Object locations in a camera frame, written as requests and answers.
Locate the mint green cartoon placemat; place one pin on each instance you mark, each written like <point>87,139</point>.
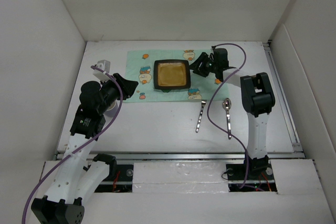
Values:
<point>140,68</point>

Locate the black square amber plate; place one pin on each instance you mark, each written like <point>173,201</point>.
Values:
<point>171,74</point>

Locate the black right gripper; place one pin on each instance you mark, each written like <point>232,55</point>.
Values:
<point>200,71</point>

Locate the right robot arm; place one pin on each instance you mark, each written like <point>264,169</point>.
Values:
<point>257,98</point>

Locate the aluminium front rail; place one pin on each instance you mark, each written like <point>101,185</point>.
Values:
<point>142,156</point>

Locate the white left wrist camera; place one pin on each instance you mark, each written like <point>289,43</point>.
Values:
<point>104,65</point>

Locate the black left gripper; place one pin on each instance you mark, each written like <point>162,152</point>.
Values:
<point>126,87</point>

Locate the silver spoon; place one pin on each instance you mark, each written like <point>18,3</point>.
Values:
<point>227,106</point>

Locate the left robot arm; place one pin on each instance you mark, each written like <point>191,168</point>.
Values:
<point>75,180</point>

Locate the purple cup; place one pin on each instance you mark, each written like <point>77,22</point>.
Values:
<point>111,111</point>

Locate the silver fork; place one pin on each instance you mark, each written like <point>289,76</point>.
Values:
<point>203,104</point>

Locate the white foam front block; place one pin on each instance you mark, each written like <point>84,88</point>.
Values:
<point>179,177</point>

